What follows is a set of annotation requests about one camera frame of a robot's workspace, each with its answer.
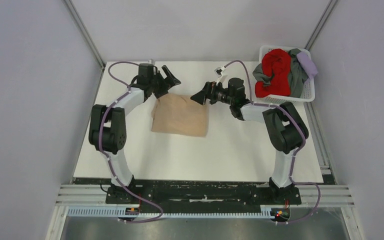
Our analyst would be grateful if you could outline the left corner wall profile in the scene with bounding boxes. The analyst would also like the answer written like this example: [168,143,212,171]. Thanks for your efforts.
[62,0,106,71]

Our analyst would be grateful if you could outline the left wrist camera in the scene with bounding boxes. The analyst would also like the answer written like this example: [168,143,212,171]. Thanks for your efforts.
[148,59,156,65]

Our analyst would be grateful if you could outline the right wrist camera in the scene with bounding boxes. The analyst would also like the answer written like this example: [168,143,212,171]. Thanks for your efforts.
[214,66,227,85]

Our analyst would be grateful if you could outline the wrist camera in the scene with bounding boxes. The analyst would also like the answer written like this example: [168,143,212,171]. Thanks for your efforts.
[148,59,156,65]
[214,66,227,85]

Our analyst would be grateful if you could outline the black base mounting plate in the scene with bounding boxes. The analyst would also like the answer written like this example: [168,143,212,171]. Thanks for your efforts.
[105,179,302,214]

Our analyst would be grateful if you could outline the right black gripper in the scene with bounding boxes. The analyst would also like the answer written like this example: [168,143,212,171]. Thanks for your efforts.
[191,80,235,106]

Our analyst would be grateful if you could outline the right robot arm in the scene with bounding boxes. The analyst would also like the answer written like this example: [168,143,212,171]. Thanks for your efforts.
[190,77,309,204]

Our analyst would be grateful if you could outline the grey t shirt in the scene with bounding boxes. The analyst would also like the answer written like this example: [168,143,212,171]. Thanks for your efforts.
[252,48,309,99]

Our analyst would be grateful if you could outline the beige t shirt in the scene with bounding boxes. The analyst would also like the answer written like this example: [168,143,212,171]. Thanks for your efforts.
[151,93,210,137]

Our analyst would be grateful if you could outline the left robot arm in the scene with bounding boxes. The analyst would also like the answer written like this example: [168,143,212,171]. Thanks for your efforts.
[88,63,181,204]

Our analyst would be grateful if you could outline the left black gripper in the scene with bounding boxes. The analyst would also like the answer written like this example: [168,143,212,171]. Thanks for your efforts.
[148,66,181,99]

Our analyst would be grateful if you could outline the right corner wall profile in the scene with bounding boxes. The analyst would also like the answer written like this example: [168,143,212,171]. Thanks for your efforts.
[304,0,339,51]

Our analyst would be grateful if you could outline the white slotted cable duct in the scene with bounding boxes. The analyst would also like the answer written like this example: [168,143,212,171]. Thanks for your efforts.
[67,206,286,220]

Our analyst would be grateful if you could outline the lilac t shirt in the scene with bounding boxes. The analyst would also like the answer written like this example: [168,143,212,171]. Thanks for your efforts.
[296,51,319,79]

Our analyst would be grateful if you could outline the white plastic laundry basket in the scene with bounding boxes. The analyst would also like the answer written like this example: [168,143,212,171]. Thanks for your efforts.
[257,45,316,104]

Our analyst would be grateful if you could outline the red t shirt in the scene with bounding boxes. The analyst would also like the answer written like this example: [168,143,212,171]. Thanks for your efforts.
[252,48,292,98]

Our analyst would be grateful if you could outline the aluminium frame rail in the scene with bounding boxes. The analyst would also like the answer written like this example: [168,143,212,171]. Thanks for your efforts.
[56,184,355,208]

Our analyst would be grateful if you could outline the corner wall profile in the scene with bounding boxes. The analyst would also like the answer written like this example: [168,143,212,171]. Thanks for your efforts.
[304,0,339,51]
[62,0,106,71]

